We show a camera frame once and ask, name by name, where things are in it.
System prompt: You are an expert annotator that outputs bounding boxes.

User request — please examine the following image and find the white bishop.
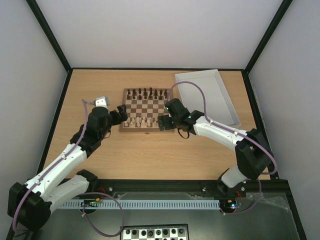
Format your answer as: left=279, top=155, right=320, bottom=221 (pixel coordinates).
left=141, top=120, right=147, bottom=128

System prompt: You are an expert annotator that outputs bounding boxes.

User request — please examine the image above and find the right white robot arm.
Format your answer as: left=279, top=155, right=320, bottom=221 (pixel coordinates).
left=158, top=98, right=273, bottom=196

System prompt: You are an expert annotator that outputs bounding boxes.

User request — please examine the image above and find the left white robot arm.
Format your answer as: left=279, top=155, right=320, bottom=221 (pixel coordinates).
left=7, top=104, right=128, bottom=233

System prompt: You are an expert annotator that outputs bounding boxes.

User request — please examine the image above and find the wooden chess board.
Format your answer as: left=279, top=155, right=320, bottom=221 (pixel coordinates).
left=119, top=87, right=172, bottom=134

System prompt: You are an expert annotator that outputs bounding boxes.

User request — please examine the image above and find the printed checker calibration board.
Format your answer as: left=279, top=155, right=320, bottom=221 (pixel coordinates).
left=119, top=224, right=190, bottom=240

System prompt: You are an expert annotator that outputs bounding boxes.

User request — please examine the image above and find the white cardboard box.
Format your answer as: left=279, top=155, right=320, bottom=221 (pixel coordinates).
left=175, top=69, right=241, bottom=127

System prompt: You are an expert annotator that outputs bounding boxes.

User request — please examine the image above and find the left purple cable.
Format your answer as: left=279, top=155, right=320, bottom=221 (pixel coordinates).
left=12, top=99, right=126, bottom=236

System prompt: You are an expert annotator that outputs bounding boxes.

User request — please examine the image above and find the purple cable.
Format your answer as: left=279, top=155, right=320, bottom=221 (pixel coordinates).
left=12, top=99, right=126, bottom=236
left=166, top=81, right=278, bottom=216

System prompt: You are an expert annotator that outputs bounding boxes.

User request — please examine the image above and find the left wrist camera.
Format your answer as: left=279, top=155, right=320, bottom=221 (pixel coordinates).
left=94, top=96, right=110, bottom=108

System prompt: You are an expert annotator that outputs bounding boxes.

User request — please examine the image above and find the black aluminium rail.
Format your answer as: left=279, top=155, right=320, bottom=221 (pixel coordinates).
left=85, top=179, right=293, bottom=200

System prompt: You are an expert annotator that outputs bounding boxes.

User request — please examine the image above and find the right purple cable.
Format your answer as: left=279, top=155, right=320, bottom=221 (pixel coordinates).
left=166, top=81, right=278, bottom=216

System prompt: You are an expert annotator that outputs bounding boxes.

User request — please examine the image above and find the light blue cable duct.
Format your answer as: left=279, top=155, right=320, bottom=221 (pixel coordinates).
left=59, top=199, right=220, bottom=210

